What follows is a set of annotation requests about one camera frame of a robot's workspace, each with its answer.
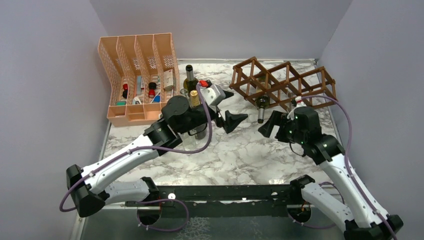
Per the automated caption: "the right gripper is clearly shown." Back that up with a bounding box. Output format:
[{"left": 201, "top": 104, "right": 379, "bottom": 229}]
[{"left": 258, "top": 109, "right": 307, "bottom": 145}]

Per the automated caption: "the green bottle silver cap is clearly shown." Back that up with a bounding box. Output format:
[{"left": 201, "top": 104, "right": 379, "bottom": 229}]
[{"left": 255, "top": 94, "right": 270, "bottom": 124}]

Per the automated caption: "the dark red gold-foil bottle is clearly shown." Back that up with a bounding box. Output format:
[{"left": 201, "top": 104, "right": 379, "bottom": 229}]
[{"left": 188, "top": 90, "right": 207, "bottom": 140}]

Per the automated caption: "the dark green wine bottle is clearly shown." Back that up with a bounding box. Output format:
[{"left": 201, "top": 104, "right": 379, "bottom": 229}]
[{"left": 183, "top": 64, "right": 199, "bottom": 98}]

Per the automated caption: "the clear glass bottle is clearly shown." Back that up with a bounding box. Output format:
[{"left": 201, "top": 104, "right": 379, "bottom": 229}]
[{"left": 180, "top": 88, "right": 189, "bottom": 99}]

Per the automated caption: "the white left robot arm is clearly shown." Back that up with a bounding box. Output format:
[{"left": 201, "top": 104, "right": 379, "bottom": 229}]
[{"left": 65, "top": 81, "right": 248, "bottom": 218}]

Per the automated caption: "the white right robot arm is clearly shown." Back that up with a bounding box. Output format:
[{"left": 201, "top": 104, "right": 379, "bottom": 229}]
[{"left": 258, "top": 106, "right": 404, "bottom": 240}]

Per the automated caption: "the brown wooden wine rack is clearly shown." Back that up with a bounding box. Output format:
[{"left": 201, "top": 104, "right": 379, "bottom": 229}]
[{"left": 229, "top": 56, "right": 337, "bottom": 112}]

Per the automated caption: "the white box in organizer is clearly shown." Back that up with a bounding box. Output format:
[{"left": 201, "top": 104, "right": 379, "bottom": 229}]
[{"left": 162, "top": 69, "right": 176, "bottom": 91}]

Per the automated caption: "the red black cap item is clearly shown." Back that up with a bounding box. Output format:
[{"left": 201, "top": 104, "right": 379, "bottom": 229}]
[{"left": 148, "top": 81, "right": 157, "bottom": 99}]

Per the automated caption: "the orange plastic desk organizer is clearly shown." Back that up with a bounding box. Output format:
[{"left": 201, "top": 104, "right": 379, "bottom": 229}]
[{"left": 97, "top": 33, "right": 180, "bottom": 127}]

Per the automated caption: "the red black small item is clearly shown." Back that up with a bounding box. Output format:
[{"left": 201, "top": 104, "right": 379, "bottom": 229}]
[{"left": 122, "top": 83, "right": 129, "bottom": 99}]

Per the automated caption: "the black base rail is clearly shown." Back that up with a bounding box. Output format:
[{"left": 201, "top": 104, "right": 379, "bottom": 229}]
[{"left": 125, "top": 177, "right": 324, "bottom": 220}]

